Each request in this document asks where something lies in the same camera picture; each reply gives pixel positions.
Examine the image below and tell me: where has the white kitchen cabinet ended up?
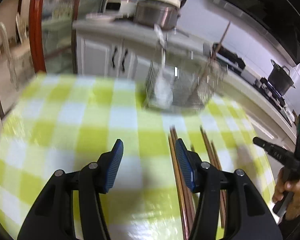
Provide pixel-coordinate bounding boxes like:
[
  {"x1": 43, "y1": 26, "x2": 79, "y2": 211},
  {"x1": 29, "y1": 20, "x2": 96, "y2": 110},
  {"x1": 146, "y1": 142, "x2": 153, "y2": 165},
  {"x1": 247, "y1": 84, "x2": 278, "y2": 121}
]
[{"x1": 72, "y1": 21, "x2": 211, "y2": 83}]

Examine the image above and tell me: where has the person's right hand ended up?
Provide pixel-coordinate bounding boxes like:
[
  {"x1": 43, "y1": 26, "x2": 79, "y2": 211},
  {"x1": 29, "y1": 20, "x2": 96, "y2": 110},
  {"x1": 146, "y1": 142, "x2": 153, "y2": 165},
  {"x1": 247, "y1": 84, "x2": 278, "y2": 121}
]
[{"x1": 271, "y1": 167, "x2": 300, "y2": 221}]

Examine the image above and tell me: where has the black cooking pot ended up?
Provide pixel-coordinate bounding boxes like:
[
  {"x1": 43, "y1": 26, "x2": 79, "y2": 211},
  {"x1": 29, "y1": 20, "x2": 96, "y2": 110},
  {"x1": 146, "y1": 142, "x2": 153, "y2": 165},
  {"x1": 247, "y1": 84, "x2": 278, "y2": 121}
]
[{"x1": 268, "y1": 59, "x2": 295, "y2": 96}]

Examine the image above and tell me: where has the gas stove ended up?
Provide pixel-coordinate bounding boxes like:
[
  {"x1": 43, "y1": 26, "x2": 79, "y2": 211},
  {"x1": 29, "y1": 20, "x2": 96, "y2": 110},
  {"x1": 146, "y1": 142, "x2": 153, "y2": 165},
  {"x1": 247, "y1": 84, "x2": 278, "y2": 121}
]
[{"x1": 253, "y1": 77, "x2": 286, "y2": 112}]

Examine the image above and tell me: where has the green checkered tablecloth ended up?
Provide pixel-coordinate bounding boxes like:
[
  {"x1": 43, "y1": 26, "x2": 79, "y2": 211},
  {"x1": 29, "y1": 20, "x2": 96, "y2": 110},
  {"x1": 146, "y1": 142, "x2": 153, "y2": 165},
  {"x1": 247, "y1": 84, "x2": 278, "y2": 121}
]
[{"x1": 0, "y1": 75, "x2": 274, "y2": 239}]

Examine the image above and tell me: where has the wooden chopstick in rack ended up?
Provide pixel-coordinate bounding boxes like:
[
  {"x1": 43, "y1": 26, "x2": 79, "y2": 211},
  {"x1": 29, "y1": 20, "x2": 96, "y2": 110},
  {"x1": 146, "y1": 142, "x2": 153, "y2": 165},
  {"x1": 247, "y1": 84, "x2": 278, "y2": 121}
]
[{"x1": 193, "y1": 21, "x2": 231, "y2": 92}]

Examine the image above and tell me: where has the white ceramic spoon in rack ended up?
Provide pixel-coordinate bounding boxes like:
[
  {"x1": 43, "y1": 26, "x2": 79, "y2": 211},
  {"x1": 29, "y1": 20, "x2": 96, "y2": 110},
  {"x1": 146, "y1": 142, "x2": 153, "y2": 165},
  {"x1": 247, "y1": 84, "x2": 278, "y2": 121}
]
[{"x1": 154, "y1": 24, "x2": 173, "y2": 109}]

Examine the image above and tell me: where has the white dining chair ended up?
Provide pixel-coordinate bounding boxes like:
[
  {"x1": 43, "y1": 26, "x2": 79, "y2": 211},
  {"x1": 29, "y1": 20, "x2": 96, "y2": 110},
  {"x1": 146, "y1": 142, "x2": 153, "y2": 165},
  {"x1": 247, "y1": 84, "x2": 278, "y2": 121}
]
[{"x1": 0, "y1": 21, "x2": 19, "y2": 90}]

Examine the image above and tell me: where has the silver rice cooker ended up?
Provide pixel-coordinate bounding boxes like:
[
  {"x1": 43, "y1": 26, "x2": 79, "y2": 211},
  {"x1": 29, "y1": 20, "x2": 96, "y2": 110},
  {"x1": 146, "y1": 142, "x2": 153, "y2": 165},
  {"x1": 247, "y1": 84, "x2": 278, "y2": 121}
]
[{"x1": 134, "y1": 0, "x2": 181, "y2": 30}]

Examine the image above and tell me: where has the white plate on counter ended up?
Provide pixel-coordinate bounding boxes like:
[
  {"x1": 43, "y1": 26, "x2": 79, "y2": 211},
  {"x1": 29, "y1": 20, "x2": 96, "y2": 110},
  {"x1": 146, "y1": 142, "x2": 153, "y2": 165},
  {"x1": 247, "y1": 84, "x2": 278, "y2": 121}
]
[{"x1": 85, "y1": 13, "x2": 116, "y2": 22}]

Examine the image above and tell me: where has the wire utensil rack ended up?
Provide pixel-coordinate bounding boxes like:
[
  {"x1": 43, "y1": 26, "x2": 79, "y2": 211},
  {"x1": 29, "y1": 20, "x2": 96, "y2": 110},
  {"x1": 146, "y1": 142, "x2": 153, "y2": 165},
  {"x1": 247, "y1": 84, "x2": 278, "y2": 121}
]
[{"x1": 142, "y1": 39, "x2": 228, "y2": 112}]

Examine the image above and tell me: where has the red wooden door frame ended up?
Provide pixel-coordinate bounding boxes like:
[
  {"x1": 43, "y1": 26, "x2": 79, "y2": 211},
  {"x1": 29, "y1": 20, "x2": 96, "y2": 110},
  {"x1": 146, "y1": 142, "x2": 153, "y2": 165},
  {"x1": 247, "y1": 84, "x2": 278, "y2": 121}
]
[{"x1": 29, "y1": 0, "x2": 46, "y2": 73}]

